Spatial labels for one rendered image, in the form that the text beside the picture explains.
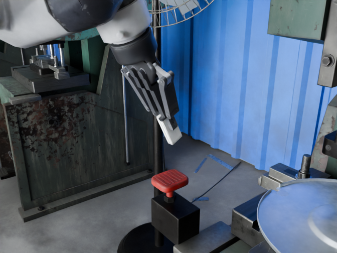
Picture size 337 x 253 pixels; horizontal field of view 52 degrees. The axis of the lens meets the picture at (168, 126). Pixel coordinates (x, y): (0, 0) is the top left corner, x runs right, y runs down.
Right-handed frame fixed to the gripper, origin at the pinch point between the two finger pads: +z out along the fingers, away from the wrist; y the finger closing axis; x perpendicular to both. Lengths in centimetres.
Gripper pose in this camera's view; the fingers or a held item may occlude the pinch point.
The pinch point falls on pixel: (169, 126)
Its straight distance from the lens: 68.7
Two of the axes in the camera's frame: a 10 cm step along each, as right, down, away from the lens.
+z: 3.3, 7.5, 5.7
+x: 6.8, -6.1, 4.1
